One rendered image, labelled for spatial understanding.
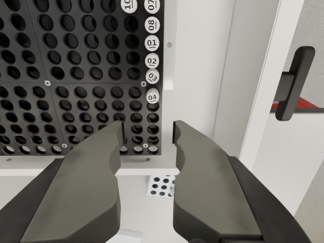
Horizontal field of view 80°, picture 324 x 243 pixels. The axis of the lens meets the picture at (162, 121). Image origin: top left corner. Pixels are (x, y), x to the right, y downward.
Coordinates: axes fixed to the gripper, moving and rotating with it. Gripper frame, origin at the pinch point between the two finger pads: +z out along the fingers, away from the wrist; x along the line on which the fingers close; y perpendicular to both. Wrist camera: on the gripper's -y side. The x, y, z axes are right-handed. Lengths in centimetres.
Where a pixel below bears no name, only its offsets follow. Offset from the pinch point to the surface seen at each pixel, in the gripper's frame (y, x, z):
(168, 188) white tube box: 25.4, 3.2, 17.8
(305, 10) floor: -10, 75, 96
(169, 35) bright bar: -4.4, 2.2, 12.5
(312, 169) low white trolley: 23.5, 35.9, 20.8
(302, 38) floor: 3, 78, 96
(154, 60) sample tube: -2.9, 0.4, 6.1
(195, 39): -3.9, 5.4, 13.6
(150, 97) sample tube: 0.5, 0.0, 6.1
